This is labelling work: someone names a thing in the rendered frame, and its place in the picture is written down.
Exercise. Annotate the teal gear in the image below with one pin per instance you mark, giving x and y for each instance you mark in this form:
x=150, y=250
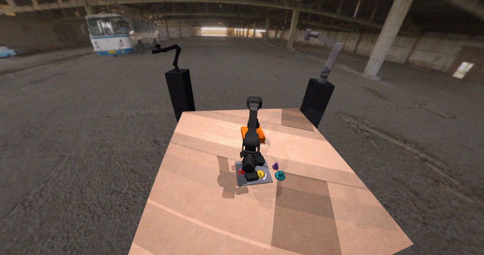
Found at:
x=280, y=175

